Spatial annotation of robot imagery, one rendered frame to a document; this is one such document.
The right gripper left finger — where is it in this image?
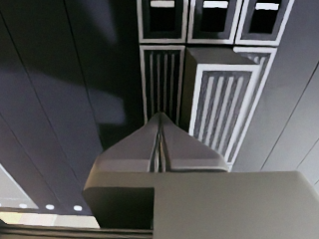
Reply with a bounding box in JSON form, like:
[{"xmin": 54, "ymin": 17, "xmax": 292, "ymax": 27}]
[{"xmin": 90, "ymin": 113, "xmax": 160, "ymax": 174}]

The black open-frame rack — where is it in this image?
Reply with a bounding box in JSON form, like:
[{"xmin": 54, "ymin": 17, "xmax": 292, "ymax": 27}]
[{"xmin": 0, "ymin": 0, "xmax": 319, "ymax": 217}]

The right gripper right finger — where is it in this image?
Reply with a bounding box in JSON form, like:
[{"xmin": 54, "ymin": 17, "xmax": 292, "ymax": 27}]
[{"xmin": 160, "ymin": 113, "xmax": 229, "ymax": 172}]

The tan flat board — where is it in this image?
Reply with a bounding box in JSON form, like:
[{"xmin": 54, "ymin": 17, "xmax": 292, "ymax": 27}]
[{"xmin": 0, "ymin": 212, "xmax": 23, "ymax": 224}]

